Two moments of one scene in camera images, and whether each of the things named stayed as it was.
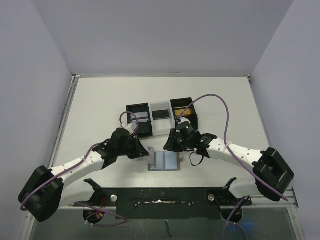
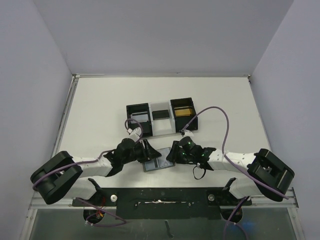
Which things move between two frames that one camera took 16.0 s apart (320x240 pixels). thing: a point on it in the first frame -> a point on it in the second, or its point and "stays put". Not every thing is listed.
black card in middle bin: [160, 114] stays put
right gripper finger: [170, 145] -> [172, 156]
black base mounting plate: [165, 203] stays put
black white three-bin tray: [158, 118] stays put
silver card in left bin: [141, 117] stays put
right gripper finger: [181, 148] -> [185, 160]
